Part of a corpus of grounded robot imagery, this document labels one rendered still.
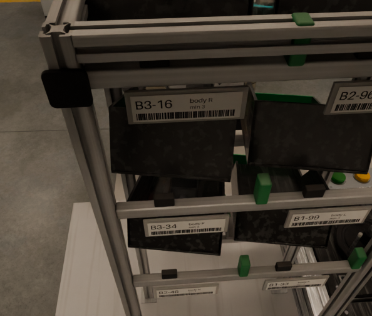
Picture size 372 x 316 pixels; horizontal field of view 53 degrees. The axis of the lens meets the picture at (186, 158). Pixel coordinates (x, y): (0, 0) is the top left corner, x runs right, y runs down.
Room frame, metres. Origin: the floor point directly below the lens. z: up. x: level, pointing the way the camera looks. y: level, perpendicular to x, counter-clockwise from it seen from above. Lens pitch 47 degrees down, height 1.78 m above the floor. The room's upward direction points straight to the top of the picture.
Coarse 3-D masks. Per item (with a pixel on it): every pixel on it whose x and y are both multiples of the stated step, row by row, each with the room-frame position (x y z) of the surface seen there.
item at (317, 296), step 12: (300, 252) 0.45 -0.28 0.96; (312, 252) 0.45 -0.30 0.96; (300, 276) 0.39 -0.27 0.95; (300, 288) 0.38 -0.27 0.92; (312, 288) 0.36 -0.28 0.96; (324, 288) 0.36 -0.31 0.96; (300, 300) 0.36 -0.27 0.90; (312, 300) 0.33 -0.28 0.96; (324, 300) 0.33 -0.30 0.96; (300, 312) 0.34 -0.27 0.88; (312, 312) 0.31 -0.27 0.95
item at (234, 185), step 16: (240, 160) 0.53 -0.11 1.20; (240, 176) 0.47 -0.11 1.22; (256, 176) 0.47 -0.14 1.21; (272, 176) 0.48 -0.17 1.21; (288, 176) 0.48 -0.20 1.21; (304, 176) 0.43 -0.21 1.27; (320, 176) 0.37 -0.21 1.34; (240, 192) 0.31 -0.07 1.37; (272, 192) 0.41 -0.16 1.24; (304, 208) 0.29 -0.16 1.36; (240, 224) 0.29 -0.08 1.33; (256, 224) 0.29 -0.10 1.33; (272, 224) 0.29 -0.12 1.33; (240, 240) 0.28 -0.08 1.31; (256, 240) 0.28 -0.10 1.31; (272, 240) 0.27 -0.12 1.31; (288, 240) 0.27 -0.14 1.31; (304, 240) 0.27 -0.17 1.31; (320, 240) 0.27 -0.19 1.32
